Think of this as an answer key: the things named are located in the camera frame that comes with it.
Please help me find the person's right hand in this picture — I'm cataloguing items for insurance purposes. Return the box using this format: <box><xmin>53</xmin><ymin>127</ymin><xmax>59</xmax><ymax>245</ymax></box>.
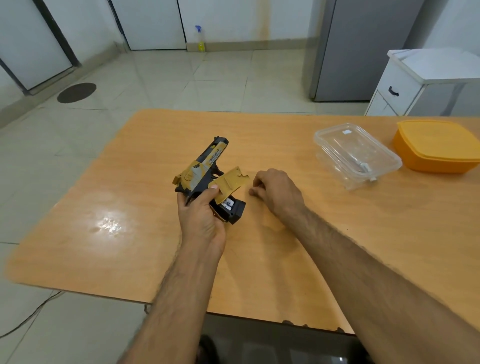
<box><xmin>248</xmin><ymin>168</ymin><xmax>306</xmax><ymax>222</ymax></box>

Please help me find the person's left hand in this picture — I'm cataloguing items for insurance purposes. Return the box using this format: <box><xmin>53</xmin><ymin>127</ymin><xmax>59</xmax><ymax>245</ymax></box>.
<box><xmin>176</xmin><ymin>184</ymin><xmax>227</xmax><ymax>257</ymax></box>

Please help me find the yellow plastic grip panel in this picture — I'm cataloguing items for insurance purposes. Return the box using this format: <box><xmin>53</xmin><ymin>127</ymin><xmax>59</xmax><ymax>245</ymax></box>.
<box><xmin>212</xmin><ymin>166</ymin><xmax>251</xmax><ymax>205</ymax></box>

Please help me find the yellow and black toy pistol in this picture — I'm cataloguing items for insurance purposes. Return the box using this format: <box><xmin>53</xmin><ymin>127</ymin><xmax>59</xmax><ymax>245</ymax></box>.
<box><xmin>172</xmin><ymin>136</ymin><xmax>247</xmax><ymax>225</ymax></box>

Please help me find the person's left forearm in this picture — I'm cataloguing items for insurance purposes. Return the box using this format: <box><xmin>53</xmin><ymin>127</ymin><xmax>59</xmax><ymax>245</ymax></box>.
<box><xmin>119</xmin><ymin>240</ymin><xmax>223</xmax><ymax>364</ymax></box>

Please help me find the person's right forearm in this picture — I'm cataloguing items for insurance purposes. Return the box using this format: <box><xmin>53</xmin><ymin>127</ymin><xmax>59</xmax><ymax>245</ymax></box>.
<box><xmin>279</xmin><ymin>204</ymin><xmax>480</xmax><ymax>364</ymax></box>

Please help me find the clear plastic container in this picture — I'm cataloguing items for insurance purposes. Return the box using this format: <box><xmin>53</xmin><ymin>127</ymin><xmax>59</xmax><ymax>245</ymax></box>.
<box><xmin>313</xmin><ymin>122</ymin><xmax>403</xmax><ymax>191</ymax></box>

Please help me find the small white part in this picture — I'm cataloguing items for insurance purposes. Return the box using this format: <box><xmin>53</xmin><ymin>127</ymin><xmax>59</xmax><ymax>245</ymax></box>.
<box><xmin>357</xmin><ymin>160</ymin><xmax>377</xmax><ymax>182</ymax></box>

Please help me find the round dark floor drain cover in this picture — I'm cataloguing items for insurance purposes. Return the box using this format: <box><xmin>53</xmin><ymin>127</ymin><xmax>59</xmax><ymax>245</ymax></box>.
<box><xmin>57</xmin><ymin>82</ymin><xmax>97</xmax><ymax>104</ymax></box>

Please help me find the grey refrigerator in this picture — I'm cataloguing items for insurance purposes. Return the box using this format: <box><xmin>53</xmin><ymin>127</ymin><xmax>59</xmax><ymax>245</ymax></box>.
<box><xmin>302</xmin><ymin>0</ymin><xmax>425</xmax><ymax>103</ymax></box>

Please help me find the white door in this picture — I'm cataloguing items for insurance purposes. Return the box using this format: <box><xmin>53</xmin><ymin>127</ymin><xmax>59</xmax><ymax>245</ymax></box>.
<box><xmin>109</xmin><ymin>0</ymin><xmax>187</xmax><ymax>51</ymax></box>

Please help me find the orange plastic lidded container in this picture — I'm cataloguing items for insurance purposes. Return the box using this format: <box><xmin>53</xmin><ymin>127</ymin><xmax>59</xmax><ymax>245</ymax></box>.
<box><xmin>391</xmin><ymin>119</ymin><xmax>480</xmax><ymax>174</ymax></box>

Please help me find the white drawer cabinet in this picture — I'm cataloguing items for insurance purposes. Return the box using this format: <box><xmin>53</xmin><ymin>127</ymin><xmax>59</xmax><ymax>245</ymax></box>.
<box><xmin>364</xmin><ymin>47</ymin><xmax>480</xmax><ymax>117</ymax></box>

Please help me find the black cable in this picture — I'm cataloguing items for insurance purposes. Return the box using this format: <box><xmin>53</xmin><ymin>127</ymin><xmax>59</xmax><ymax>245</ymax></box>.
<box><xmin>0</xmin><ymin>290</ymin><xmax>65</xmax><ymax>339</ymax></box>

